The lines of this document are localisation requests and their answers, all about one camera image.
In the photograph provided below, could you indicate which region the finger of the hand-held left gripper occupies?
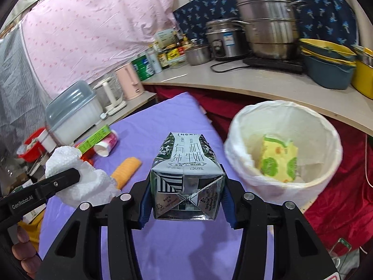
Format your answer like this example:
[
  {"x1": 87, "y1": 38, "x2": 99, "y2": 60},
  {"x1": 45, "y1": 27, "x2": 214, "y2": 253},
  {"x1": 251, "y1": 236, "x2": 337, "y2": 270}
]
[{"x1": 44, "y1": 168, "x2": 81, "y2": 200}]

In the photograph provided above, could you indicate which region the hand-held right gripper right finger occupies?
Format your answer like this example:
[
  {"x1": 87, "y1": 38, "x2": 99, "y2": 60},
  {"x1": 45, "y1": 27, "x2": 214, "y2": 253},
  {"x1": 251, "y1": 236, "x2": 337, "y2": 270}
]
[{"x1": 221, "y1": 178, "x2": 335, "y2": 280}]

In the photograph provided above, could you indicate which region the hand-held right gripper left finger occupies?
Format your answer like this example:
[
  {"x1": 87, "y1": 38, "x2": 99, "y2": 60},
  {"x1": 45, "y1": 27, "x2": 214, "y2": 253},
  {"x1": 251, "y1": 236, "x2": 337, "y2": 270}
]
[{"x1": 41, "y1": 181, "x2": 155, "y2": 280}]

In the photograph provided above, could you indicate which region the orange foam net sleeve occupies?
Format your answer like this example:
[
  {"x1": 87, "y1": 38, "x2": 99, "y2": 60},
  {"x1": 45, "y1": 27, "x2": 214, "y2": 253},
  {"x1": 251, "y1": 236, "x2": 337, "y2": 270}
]
[{"x1": 111, "y1": 157, "x2": 142, "y2": 189}]

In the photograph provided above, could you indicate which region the milk carton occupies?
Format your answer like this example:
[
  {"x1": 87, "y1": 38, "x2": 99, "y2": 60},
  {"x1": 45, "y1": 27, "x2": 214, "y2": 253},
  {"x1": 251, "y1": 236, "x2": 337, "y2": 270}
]
[{"x1": 149, "y1": 132, "x2": 226, "y2": 221}]

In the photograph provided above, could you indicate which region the green cardboard box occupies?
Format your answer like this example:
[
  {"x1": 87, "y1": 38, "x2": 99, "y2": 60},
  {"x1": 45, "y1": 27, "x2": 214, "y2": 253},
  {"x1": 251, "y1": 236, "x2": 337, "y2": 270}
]
[{"x1": 76, "y1": 125, "x2": 112, "y2": 154}]

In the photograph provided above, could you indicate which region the pink white paper cup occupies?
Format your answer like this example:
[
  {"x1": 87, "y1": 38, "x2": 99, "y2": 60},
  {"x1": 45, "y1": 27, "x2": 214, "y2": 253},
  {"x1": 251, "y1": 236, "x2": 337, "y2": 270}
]
[{"x1": 94, "y1": 130, "x2": 118, "y2": 156}]

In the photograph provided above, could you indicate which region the yellow green packet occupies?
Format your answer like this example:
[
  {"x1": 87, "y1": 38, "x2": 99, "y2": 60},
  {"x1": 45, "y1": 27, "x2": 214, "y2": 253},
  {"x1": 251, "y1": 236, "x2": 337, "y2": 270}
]
[{"x1": 258, "y1": 134, "x2": 299, "y2": 183}]

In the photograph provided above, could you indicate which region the white lined trash bin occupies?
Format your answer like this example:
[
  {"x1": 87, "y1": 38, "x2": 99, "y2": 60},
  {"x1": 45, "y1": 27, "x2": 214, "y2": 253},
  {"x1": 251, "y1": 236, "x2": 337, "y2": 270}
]
[{"x1": 224, "y1": 100, "x2": 343, "y2": 187}]

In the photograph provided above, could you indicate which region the person's left hand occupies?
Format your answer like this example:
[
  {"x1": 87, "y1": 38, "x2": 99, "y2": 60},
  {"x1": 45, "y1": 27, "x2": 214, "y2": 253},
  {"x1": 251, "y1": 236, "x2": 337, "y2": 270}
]
[{"x1": 12, "y1": 226, "x2": 42, "y2": 272}]

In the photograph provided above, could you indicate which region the yellow cloth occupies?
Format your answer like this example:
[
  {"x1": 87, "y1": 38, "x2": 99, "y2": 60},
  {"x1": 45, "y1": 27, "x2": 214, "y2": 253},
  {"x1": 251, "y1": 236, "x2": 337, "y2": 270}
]
[{"x1": 17, "y1": 216, "x2": 44, "y2": 253}]

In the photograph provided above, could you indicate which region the purple table cloth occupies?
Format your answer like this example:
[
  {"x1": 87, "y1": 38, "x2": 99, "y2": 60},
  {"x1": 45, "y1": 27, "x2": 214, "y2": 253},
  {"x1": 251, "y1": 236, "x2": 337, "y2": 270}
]
[{"x1": 38, "y1": 92, "x2": 274, "y2": 280}]

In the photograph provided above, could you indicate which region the red plastic basin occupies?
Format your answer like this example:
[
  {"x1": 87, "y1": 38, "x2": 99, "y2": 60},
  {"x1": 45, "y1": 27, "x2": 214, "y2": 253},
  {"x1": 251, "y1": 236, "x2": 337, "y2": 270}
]
[{"x1": 23, "y1": 127, "x2": 47, "y2": 162}]

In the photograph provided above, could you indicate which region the dish box with blue lid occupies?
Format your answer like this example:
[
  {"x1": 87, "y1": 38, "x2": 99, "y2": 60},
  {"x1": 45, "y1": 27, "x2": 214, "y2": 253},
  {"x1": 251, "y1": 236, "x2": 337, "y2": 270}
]
[{"x1": 45, "y1": 81, "x2": 102, "y2": 143}]

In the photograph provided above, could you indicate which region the glass electric kettle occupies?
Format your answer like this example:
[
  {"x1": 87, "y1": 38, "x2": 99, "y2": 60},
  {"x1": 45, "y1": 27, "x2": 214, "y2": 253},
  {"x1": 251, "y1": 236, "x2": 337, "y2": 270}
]
[{"x1": 93, "y1": 77, "x2": 127, "y2": 116}]

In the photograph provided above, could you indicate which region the grey plastic sheet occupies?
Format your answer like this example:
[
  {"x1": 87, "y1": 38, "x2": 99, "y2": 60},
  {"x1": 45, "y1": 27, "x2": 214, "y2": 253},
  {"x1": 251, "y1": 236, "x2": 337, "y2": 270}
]
[{"x1": 0, "y1": 26, "x2": 51, "y2": 152}]

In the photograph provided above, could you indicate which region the red cloth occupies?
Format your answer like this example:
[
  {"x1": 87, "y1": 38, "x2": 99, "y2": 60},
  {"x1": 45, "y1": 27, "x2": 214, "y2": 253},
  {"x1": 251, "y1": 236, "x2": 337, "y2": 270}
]
[{"x1": 146, "y1": 84, "x2": 373, "y2": 250}]

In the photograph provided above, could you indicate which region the pink electric kettle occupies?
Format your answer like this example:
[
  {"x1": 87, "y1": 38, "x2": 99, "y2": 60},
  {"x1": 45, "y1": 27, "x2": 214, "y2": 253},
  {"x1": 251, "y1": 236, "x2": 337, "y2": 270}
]
[{"x1": 114, "y1": 62, "x2": 144, "y2": 100}]

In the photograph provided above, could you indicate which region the curved wooden countertop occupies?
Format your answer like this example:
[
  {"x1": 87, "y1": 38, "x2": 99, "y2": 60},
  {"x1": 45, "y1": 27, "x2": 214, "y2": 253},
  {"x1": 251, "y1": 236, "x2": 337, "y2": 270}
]
[{"x1": 143, "y1": 61, "x2": 373, "y2": 137}]

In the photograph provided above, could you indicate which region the green tin can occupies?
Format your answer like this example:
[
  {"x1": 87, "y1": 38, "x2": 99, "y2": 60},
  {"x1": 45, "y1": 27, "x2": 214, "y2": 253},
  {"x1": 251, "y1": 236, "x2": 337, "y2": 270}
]
[{"x1": 132, "y1": 55, "x2": 155, "y2": 81}]

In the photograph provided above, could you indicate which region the black induction cooker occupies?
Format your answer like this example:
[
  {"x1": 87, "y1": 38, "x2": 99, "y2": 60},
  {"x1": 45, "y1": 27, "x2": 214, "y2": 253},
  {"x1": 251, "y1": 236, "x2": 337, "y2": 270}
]
[{"x1": 243, "y1": 56, "x2": 305, "y2": 74}]

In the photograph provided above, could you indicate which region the pink dotted cloth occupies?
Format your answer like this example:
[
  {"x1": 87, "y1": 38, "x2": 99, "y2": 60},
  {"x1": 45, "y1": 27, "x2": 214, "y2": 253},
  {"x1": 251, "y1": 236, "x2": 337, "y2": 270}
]
[{"x1": 17, "y1": 0, "x2": 181, "y2": 100}]

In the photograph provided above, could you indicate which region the clear food container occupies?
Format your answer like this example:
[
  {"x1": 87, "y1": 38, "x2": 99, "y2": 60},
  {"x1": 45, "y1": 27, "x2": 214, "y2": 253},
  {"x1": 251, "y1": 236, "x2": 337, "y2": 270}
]
[{"x1": 169, "y1": 55, "x2": 187, "y2": 68}]

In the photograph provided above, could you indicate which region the small steel pot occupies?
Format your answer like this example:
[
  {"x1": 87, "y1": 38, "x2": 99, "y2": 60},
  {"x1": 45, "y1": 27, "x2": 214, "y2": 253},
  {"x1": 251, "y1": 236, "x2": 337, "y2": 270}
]
[{"x1": 184, "y1": 44, "x2": 212, "y2": 65}]

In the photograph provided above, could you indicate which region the dark sauce bottle white label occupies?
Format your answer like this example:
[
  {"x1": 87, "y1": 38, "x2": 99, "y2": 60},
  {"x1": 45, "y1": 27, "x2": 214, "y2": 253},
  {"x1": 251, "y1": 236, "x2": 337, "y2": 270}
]
[{"x1": 157, "y1": 48, "x2": 170, "y2": 70}]

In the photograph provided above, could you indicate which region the teal plastic basin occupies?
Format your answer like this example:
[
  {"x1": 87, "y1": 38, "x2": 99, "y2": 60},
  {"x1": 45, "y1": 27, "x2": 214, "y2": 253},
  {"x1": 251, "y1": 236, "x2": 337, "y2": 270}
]
[{"x1": 303, "y1": 54, "x2": 356, "y2": 89}]

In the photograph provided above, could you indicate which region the steel rice cooker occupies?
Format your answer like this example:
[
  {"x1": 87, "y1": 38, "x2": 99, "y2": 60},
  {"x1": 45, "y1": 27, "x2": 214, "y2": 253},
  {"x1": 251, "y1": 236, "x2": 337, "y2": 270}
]
[{"x1": 205, "y1": 18, "x2": 251, "y2": 61}]

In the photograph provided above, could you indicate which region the white printed box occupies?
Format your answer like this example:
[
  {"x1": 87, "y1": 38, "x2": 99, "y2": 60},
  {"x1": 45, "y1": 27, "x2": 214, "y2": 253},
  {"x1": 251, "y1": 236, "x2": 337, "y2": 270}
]
[{"x1": 154, "y1": 29, "x2": 175, "y2": 50}]

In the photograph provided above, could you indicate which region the large steel steamer pot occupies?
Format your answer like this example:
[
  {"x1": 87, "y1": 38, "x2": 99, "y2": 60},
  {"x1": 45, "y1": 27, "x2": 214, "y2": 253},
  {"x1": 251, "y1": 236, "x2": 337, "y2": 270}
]
[{"x1": 235, "y1": 0, "x2": 306, "y2": 60}]

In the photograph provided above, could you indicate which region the yellow plastic basin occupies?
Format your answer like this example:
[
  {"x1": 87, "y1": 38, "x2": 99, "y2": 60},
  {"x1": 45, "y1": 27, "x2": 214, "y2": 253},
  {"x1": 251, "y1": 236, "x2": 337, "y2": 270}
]
[{"x1": 299, "y1": 38, "x2": 357, "y2": 63}]

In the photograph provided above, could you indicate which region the yellow cooking pot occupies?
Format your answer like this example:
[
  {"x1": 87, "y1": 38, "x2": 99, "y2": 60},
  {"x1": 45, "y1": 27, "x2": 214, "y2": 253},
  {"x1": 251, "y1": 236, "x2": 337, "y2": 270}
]
[{"x1": 350, "y1": 45, "x2": 373, "y2": 100}]

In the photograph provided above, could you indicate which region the navy patterned cloth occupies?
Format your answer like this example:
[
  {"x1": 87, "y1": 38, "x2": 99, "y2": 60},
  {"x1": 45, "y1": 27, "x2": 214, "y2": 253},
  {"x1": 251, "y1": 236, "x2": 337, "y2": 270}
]
[{"x1": 173, "y1": 0, "x2": 359, "y2": 47}]

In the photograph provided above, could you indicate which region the black power cable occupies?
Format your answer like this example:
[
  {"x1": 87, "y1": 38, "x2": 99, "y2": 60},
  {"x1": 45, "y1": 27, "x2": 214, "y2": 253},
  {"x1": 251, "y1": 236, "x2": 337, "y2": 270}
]
[{"x1": 210, "y1": 58, "x2": 248, "y2": 73}]

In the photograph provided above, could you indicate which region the white cable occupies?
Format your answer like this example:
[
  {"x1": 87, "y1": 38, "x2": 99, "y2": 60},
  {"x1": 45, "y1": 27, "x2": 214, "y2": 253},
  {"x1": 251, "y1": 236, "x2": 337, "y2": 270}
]
[{"x1": 364, "y1": 134, "x2": 373, "y2": 187}]

